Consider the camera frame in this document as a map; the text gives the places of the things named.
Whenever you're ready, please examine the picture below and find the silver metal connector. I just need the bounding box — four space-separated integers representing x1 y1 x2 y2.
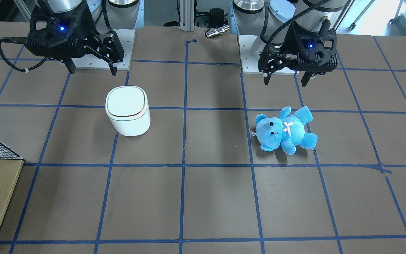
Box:
204 25 230 39

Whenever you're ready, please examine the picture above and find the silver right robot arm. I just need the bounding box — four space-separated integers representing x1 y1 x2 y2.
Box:
24 0 144 75

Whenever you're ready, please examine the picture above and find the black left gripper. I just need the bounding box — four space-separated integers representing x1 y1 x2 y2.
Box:
258 19 338 87

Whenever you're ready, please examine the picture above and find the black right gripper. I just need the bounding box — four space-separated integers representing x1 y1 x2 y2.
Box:
24 0 124 76

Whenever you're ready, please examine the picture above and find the aluminium frame post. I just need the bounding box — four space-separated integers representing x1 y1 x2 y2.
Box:
177 0 196 33

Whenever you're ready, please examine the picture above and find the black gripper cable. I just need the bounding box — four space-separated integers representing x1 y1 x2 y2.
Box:
266 0 330 59
0 37 48 73

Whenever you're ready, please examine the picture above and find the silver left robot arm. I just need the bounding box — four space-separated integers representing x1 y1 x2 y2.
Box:
229 0 347 86

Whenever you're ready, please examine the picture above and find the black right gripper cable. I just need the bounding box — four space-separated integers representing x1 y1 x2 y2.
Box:
0 37 48 73

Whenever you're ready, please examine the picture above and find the blue teddy bear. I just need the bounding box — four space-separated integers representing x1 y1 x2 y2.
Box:
252 106 318 155

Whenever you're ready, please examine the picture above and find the black power adapter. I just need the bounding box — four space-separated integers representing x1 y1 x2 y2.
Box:
208 8 224 26

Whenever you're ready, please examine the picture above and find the white trash can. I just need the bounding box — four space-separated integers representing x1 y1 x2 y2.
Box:
105 86 151 137

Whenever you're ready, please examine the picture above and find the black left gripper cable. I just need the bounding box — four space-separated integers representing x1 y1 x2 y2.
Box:
266 0 330 59

